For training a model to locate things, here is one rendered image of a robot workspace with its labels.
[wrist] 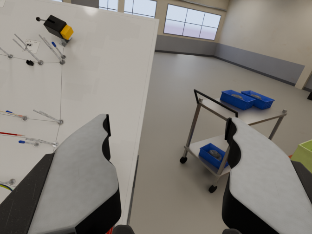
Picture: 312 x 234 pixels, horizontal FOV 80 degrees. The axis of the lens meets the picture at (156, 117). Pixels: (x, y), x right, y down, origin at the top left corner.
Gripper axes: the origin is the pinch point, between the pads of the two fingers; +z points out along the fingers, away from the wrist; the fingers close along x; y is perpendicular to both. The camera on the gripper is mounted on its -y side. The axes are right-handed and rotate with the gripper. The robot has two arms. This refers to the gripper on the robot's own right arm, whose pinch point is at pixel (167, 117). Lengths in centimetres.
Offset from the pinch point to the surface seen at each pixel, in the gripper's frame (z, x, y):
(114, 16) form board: 69, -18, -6
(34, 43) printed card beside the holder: 58, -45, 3
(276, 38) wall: 938, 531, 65
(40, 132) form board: 38, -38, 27
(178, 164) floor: 180, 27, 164
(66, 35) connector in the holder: 53, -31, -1
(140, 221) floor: 96, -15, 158
